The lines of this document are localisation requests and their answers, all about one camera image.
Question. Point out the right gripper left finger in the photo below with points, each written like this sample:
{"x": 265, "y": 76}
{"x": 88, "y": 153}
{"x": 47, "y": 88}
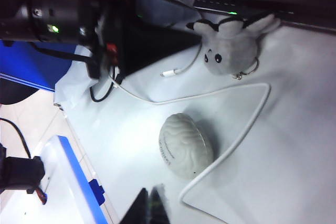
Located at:
{"x": 136, "y": 211}

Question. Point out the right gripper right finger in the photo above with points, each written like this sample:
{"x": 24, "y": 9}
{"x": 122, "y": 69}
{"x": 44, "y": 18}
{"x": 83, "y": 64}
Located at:
{"x": 160, "y": 208}

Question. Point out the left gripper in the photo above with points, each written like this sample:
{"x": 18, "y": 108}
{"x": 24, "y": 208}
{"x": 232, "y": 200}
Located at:
{"x": 102, "y": 24}

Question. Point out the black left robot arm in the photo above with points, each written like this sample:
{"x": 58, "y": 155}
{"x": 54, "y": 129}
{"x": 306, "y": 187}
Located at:
{"x": 39, "y": 11}

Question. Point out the white brain-shaped squeeze toy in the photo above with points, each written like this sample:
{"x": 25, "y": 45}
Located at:
{"x": 186, "y": 145}

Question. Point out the white box with blue rim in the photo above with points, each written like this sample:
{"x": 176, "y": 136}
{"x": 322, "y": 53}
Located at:
{"x": 65, "y": 182}

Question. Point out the white plastic bag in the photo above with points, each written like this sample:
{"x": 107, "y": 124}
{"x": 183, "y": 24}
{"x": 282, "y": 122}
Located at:
{"x": 76, "y": 77}

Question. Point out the black mount with red part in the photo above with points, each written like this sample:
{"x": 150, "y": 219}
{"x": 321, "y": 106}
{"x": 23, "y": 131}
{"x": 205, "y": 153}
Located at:
{"x": 21, "y": 171}

